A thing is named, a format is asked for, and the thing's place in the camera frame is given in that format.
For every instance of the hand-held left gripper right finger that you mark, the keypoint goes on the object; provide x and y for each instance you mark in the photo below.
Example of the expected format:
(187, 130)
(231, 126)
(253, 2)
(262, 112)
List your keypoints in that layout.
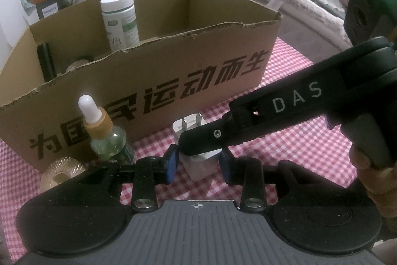
(225, 168)

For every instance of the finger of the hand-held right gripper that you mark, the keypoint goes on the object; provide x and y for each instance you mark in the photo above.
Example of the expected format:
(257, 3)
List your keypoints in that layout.
(217, 136)

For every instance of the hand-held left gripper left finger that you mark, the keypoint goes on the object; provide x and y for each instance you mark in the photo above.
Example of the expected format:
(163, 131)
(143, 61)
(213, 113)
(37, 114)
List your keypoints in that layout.
(170, 164)

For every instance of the white wall charger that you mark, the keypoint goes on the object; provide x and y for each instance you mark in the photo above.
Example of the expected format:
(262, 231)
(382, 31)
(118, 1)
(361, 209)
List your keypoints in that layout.
(201, 166)

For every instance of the brown cardboard box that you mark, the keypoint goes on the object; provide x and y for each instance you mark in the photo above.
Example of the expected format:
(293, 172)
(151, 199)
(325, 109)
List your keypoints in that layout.
(186, 91)

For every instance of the green glass dropper bottle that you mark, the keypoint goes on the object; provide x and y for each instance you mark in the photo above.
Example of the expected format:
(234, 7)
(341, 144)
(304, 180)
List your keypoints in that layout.
(105, 140)

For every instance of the white supplement bottle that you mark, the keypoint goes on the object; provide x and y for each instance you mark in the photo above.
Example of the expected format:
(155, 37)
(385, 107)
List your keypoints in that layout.
(119, 22)

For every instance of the person's right hand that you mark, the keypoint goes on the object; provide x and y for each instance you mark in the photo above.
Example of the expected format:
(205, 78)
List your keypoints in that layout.
(381, 187)

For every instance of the pink checkered tablecloth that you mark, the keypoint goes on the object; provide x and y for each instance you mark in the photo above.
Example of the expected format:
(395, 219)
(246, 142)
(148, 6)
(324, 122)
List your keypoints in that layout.
(279, 66)

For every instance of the quilted mattress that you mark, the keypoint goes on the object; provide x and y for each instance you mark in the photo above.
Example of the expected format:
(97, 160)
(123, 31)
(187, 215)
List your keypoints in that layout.
(294, 12)

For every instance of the black cylinder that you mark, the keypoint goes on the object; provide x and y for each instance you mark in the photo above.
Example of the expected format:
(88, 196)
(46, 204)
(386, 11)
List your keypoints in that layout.
(46, 61)

